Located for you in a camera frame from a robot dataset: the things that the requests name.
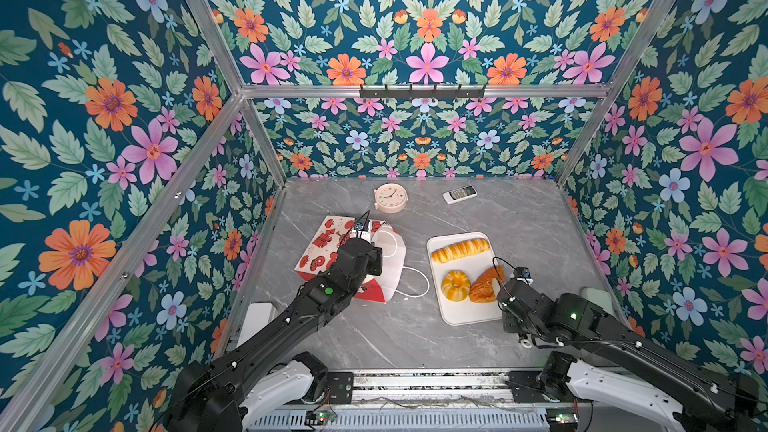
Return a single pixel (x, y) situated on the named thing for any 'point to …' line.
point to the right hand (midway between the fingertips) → (503, 316)
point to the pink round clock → (390, 198)
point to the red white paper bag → (320, 238)
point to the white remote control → (456, 195)
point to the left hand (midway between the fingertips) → (379, 238)
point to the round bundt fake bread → (455, 285)
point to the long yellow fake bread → (455, 251)
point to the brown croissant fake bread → (482, 288)
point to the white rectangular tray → (471, 266)
